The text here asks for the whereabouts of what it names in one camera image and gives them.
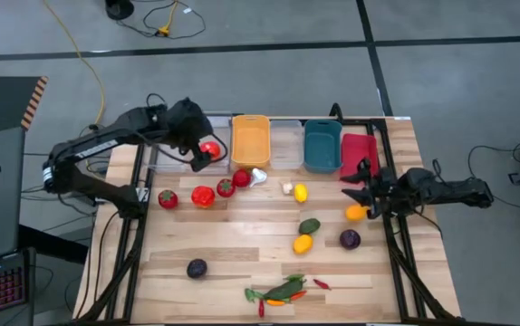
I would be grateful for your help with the red toy tomato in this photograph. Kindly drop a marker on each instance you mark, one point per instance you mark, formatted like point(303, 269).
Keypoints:
point(225, 188)
point(168, 199)
point(241, 178)

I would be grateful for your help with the yellow-orange lemon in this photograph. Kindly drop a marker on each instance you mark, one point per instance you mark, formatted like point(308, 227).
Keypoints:
point(303, 244)

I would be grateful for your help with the dark green avocado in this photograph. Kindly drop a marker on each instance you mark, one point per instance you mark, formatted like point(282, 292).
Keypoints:
point(309, 226)

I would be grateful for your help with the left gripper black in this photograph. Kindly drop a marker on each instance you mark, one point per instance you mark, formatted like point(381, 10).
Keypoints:
point(187, 122)

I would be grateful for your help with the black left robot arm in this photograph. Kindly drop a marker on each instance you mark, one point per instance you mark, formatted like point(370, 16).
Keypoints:
point(126, 127)

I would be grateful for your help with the small green bell pepper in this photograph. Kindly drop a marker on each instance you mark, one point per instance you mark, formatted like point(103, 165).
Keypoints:
point(249, 294)

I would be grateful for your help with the orange fruit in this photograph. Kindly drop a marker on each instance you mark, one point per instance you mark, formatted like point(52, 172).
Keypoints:
point(356, 212)

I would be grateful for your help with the teal plastic basket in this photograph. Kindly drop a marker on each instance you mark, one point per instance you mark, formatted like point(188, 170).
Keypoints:
point(323, 147)

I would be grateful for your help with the black aluminium table frame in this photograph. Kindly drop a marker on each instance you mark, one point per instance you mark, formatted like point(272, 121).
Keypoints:
point(380, 124)

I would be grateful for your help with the clear plastic bin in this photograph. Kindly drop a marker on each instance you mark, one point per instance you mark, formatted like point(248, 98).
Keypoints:
point(223, 129)
point(160, 151)

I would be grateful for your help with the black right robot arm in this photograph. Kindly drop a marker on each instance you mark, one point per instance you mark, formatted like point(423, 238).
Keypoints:
point(459, 190)

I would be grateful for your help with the dark purple round vegetable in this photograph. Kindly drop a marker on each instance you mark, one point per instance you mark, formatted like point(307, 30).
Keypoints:
point(349, 239)
point(196, 268)

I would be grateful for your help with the yellow lemon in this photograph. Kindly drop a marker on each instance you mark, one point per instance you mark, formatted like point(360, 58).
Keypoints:
point(301, 193)

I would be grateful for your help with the red chili pepper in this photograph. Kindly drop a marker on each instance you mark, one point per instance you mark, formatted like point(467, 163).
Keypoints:
point(261, 309)
point(321, 284)

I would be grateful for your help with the small beige garlic piece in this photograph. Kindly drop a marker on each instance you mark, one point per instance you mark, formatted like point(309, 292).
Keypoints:
point(287, 187)

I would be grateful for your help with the yellow plastic basket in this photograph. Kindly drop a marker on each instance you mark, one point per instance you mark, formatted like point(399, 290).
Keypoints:
point(251, 145)

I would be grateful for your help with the orange bell pepper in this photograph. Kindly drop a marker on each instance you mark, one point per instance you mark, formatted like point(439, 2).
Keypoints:
point(211, 148)

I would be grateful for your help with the black hazard-striped mat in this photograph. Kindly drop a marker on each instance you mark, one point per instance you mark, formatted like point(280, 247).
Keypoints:
point(2, 104)

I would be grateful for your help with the red bell pepper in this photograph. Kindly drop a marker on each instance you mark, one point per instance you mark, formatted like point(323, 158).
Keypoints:
point(203, 196)

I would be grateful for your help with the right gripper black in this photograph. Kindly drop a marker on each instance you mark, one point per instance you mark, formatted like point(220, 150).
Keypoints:
point(387, 192)

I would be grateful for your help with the black clamp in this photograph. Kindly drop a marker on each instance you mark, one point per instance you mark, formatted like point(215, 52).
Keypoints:
point(336, 113)

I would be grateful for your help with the red plastic basket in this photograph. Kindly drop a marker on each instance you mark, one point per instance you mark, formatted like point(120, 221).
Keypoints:
point(353, 149)

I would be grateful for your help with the frosted plastic bin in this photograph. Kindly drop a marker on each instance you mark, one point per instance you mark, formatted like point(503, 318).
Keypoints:
point(287, 145)

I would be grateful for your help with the white garlic bulb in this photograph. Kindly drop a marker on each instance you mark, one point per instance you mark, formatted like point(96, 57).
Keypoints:
point(257, 176)

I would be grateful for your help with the orange chili pepper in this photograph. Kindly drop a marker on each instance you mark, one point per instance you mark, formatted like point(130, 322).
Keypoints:
point(297, 295)

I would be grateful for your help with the dark green cucumber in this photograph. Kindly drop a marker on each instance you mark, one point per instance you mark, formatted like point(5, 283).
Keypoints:
point(285, 290)

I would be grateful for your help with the thick green chili pepper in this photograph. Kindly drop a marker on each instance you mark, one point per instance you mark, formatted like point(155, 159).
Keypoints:
point(260, 296)

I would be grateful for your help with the black round stand base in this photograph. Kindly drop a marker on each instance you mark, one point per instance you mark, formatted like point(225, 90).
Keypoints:
point(119, 8)

